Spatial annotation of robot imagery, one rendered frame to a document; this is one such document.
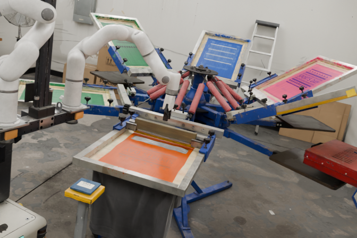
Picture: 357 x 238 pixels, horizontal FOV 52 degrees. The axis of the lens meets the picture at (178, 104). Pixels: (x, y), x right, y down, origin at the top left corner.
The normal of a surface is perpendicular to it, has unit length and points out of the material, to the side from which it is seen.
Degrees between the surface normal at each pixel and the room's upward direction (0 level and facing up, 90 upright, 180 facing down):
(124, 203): 93
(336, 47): 90
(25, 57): 91
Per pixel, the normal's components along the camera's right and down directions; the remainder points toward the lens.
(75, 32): -0.26, 0.22
